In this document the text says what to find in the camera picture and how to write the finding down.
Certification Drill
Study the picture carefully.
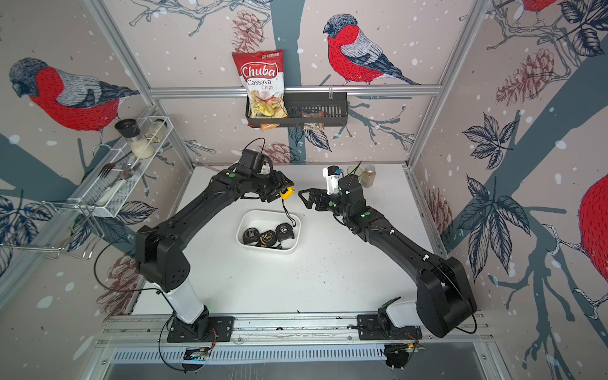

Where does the spice jar silver lid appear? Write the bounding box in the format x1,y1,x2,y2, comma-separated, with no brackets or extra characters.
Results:
359,165,376,188

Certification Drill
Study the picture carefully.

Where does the green plastic cup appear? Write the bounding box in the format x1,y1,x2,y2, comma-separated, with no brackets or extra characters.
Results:
345,166,363,177

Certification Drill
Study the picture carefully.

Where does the metal spoon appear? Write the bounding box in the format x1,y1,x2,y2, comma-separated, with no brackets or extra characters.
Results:
108,162,141,189

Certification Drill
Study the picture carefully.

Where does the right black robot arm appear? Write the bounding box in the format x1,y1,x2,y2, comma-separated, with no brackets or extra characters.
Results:
299,188,478,337

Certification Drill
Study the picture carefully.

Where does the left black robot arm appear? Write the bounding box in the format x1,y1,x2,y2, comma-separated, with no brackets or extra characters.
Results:
135,164,295,326

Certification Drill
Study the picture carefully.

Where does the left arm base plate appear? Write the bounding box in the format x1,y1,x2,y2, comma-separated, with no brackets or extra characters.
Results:
167,316,235,343

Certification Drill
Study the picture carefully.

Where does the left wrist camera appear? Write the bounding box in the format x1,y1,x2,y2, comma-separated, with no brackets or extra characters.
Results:
235,149,273,177

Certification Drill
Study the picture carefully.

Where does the black wall basket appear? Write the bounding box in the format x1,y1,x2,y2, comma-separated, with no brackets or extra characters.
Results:
245,92,348,128

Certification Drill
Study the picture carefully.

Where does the white storage box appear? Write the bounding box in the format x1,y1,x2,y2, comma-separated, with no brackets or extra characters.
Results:
236,210,302,255

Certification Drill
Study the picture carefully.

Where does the metal fork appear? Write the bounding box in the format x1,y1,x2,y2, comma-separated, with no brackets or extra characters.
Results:
98,153,131,179

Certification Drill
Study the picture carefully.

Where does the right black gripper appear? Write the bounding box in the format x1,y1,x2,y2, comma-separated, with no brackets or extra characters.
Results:
297,189,351,220

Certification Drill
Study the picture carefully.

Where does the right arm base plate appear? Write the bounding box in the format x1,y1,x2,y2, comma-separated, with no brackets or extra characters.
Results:
356,314,423,340

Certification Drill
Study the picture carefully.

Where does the white wire rack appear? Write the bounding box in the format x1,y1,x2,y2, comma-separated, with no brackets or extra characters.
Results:
49,116,174,218

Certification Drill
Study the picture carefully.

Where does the red cassava chips bag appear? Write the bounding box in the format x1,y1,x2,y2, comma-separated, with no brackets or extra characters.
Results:
232,50,288,124

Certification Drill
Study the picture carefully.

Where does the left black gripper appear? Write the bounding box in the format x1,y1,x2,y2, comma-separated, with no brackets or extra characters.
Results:
250,169,296,202

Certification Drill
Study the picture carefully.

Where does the black lid jar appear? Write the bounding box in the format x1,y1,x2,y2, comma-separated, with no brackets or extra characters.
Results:
115,119,155,159

